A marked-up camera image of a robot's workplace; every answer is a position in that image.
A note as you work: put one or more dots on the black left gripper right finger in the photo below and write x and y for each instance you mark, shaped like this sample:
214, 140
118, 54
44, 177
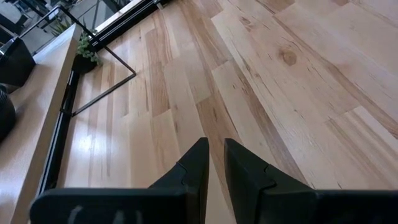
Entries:
255, 186

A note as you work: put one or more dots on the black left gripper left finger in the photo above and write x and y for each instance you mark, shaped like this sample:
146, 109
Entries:
186, 186

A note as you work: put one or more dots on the black leaf shaped plate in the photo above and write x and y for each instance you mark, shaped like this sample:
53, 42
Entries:
4, 113

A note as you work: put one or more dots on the black wavy square plate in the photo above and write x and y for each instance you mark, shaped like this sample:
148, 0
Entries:
15, 62

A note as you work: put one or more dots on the wooden shelf riser black legs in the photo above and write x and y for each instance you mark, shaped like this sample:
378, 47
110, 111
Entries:
37, 118

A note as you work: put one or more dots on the small green potted plant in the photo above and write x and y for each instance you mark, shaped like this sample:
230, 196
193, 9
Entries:
85, 56

